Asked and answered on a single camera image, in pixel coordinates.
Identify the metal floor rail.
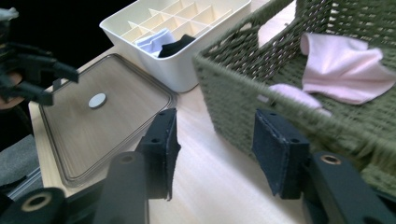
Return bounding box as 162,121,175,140
6,167,44,200

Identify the grey tape tab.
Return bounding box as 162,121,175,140
51,77,64,92

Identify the black sock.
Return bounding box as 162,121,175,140
157,34,197,59

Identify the cream divided storage box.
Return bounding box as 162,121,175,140
99,0,252,93

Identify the clear lid with white knob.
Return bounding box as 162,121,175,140
38,53,178,189

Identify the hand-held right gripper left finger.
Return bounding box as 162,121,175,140
135,107,181,201

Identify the pink sock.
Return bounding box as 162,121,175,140
268,83,332,118
299,32,396,105

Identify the white sock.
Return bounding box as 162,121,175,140
134,27,177,59

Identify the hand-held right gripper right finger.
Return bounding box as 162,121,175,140
251,108,311,200

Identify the green woven basket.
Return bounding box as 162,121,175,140
191,0,396,197

